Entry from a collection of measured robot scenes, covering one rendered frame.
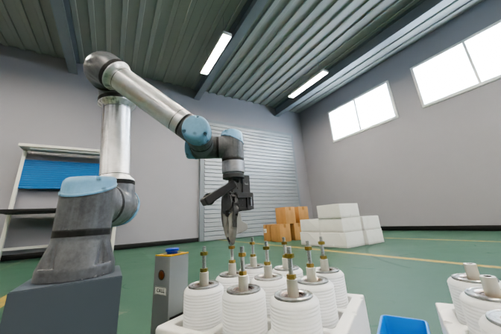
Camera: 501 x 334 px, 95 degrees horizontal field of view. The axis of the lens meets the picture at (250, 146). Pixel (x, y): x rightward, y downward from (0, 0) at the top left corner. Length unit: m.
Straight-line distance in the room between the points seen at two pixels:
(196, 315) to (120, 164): 0.48
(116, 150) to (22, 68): 5.89
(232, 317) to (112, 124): 0.64
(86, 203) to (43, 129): 5.40
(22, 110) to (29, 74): 0.81
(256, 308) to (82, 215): 0.43
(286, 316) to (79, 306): 0.40
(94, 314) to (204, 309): 0.22
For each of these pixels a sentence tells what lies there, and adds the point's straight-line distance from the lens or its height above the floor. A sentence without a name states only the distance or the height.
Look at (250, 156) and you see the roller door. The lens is 6.58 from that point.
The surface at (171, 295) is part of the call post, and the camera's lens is 0.79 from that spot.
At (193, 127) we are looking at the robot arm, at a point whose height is 0.64.
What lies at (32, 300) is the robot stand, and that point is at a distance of 0.64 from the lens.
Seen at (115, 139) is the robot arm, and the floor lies 0.66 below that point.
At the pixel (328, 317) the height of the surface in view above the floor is 0.19.
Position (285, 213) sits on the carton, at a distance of 4.49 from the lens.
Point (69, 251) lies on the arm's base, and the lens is 0.66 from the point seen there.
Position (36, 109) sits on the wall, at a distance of 6.21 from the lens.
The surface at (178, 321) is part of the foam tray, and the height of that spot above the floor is 0.18.
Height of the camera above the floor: 0.40
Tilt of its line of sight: 18 degrees up
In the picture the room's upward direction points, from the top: 3 degrees counter-clockwise
